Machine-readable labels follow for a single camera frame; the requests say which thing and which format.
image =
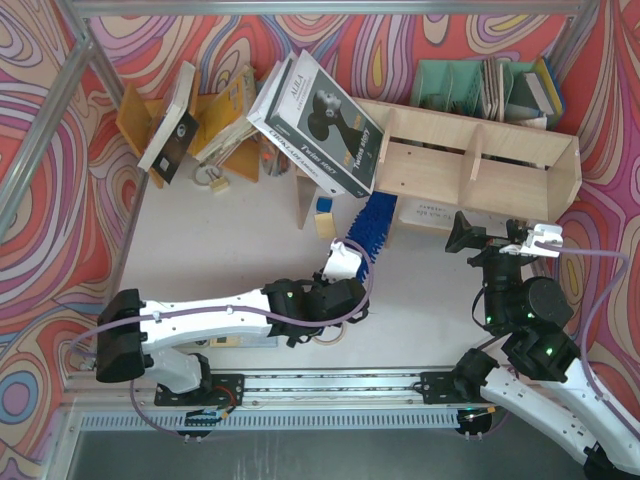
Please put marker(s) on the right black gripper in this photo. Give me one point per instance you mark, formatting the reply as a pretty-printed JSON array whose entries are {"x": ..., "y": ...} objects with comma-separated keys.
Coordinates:
[{"x": 498, "y": 251}]

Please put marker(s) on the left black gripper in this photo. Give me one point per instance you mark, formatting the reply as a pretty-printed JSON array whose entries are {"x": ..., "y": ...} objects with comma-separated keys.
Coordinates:
[{"x": 350, "y": 292}]

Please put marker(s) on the blue microfiber duster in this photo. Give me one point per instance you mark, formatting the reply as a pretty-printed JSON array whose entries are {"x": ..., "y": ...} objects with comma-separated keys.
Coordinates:
[{"x": 370, "y": 228}]

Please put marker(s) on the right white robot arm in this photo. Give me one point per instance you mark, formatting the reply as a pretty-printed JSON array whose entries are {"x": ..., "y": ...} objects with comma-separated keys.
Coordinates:
[{"x": 550, "y": 380}]

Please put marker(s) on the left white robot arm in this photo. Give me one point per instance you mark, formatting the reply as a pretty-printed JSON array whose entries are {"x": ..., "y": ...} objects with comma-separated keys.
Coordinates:
[{"x": 138, "y": 338}]

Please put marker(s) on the light wooden bookshelf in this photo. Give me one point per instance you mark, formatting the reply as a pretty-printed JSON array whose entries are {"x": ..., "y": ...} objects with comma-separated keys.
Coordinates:
[{"x": 475, "y": 164}]

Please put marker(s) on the black detached gripper finger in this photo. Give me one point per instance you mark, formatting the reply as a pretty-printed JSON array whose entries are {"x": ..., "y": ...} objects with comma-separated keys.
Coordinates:
[{"x": 294, "y": 339}]

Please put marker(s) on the yellow sticky note pad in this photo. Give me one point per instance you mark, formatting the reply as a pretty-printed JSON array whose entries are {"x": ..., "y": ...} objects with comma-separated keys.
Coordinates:
[{"x": 325, "y": 225}]

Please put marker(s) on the small blue block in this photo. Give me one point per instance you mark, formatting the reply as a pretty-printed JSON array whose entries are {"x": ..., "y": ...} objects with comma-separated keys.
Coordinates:
[{"x": 324, "y": 204}]

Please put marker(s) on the grey yellow calculator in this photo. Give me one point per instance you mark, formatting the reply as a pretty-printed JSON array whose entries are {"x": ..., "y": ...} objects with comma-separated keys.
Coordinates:
[{"x": 251, "y": 342}]

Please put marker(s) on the pencil cup with pens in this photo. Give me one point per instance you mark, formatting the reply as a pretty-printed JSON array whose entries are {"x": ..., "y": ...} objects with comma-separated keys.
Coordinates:
[{"x": 273, "y": 161}]

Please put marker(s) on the teal file organizer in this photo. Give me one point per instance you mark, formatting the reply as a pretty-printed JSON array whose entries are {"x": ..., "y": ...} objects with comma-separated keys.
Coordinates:
[{"x": 493, "y": 89}]

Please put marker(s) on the gold binder clip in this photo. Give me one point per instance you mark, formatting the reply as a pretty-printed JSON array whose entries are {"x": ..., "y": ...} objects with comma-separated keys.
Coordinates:
[{"x": 217, "y": 182}]

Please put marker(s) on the blue yellow book in organizer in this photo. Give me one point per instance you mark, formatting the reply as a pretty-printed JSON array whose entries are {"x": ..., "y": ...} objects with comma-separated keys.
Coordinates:
[{"x": 545, "y": 89}]

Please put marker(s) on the black white Twins story book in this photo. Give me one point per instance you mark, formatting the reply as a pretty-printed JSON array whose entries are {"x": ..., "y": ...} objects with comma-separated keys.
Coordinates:
[{"x": 304, "y": 112}]

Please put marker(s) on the yellow books stack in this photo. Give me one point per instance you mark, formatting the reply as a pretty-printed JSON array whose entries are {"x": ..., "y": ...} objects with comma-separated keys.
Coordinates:
[{"x": 223, "y": 121}]

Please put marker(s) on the white black paperback book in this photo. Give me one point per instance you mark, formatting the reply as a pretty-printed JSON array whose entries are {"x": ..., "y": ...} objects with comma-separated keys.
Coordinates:
[{"x": 172, "y": 128}]

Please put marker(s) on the orange wooden book rack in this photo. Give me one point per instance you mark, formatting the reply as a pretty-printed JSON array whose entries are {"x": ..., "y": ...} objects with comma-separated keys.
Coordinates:
[{"x": 134, "y": 121}]

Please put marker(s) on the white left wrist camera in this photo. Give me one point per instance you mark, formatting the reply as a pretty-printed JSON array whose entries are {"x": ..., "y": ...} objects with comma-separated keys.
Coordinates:
[{"x": 343, "y": 263}]

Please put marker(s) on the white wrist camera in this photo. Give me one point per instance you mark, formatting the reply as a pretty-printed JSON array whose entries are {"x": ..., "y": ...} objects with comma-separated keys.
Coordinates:
[
  {"x": 543, "y": 240},
  {"x": 343, "y": 263}
]

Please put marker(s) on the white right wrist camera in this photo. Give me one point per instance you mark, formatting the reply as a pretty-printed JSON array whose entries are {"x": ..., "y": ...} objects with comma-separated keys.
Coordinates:
[{"x": 543, "y": 240}]

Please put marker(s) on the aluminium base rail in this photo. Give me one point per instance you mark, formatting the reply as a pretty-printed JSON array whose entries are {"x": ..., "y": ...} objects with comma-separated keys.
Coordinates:
[{"x": 339, "y": 399}]

